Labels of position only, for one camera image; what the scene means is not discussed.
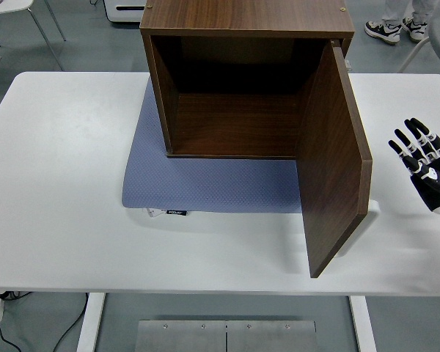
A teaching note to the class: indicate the white mat tag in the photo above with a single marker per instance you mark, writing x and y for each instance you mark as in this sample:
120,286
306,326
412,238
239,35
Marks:
153,212

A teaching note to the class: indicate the brown wooden cabinet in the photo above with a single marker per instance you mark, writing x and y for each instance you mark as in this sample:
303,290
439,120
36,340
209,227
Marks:
242,14

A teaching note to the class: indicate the brown wooden cabinet door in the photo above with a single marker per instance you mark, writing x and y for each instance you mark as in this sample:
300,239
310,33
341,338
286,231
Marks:
333,165

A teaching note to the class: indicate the blue textured mat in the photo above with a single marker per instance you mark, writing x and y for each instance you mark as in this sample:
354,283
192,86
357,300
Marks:
205,183

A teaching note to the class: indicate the white table leg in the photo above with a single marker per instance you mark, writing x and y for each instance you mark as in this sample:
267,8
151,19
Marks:
363,326
89,322

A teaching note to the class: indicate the white table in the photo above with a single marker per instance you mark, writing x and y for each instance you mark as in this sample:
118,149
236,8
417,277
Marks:
58,183

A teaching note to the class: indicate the white appliance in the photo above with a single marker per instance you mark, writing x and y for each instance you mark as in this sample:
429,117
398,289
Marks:
126,12

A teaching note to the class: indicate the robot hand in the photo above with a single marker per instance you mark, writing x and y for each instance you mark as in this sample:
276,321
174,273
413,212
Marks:
434,187

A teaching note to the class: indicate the black mat label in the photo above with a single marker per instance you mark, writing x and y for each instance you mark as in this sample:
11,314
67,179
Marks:
177,212

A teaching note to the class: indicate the person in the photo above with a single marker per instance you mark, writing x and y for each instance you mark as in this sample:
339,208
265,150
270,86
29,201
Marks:
383,29

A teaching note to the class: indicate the white chair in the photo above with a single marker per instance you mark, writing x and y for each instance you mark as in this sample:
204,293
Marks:
11,4

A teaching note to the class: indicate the grey metal plate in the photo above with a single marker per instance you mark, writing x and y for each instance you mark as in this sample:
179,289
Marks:
271,337
179,337

